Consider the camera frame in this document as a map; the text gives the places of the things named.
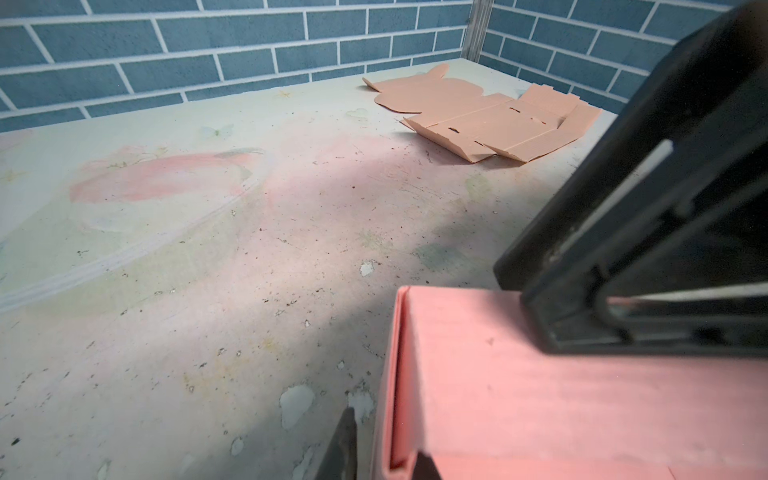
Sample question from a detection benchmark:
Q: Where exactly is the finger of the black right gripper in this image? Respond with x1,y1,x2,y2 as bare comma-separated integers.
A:
494,1,767,357

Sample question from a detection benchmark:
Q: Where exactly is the pink cardboard box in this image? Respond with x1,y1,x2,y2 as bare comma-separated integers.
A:
371,286,767,479

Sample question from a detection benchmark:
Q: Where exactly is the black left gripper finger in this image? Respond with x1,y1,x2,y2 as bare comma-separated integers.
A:
314,407,358,480

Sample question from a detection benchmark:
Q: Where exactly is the tan flat cardboard box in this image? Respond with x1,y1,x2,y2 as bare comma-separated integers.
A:
365,64,601,163

